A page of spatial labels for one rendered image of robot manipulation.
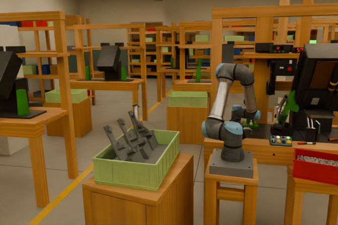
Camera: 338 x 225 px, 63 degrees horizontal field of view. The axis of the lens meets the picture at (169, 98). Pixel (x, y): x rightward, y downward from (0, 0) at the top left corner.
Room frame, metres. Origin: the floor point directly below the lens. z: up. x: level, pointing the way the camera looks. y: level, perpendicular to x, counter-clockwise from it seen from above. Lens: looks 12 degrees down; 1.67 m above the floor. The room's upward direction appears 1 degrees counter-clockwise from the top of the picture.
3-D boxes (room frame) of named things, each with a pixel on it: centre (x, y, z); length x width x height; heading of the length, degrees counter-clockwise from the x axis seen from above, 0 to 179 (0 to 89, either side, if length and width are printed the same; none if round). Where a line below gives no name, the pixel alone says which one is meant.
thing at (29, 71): (7.13, 3.20, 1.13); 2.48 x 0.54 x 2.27; 79
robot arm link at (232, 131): (1.69, -0.40, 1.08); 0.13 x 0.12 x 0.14; 56
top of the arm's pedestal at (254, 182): (1.69, -0.41, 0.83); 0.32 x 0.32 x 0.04; 75
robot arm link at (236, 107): (2.08, -0.54, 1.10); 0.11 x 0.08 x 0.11; 56
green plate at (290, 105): (2.13, -0.98, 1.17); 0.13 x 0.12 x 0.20; 77
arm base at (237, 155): (1.69, -0.41, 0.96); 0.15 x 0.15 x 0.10
